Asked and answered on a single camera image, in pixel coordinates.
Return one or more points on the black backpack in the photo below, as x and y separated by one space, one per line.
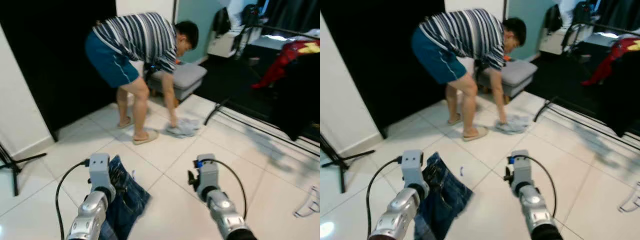
583 11
251 14

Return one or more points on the black foam floor mat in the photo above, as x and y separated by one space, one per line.
565 75
235 80

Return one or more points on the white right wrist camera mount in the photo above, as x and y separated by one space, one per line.
207 172
521 167

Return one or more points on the black tripod stand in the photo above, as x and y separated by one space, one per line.
14 167
341 162

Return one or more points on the black metal clothes rack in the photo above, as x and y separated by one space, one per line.
545 106
216 109

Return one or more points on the blue denim shorts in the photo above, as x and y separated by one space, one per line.
127 200
447 200

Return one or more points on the grey cloth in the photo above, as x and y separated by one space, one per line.
516 125
186 129

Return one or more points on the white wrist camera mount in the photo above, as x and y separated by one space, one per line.
412 165
207 172
99 167
521 167

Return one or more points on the black flat bag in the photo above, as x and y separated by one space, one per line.
553 19
221 22

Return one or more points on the red cloth with yellow star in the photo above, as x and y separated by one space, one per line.
280 65
607 62

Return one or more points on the person's right hand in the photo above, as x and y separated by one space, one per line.
502 119
174 121

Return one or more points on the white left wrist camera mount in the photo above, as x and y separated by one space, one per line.
99 167
412 165

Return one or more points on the white shelf unit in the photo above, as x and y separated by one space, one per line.
220 45
550 45

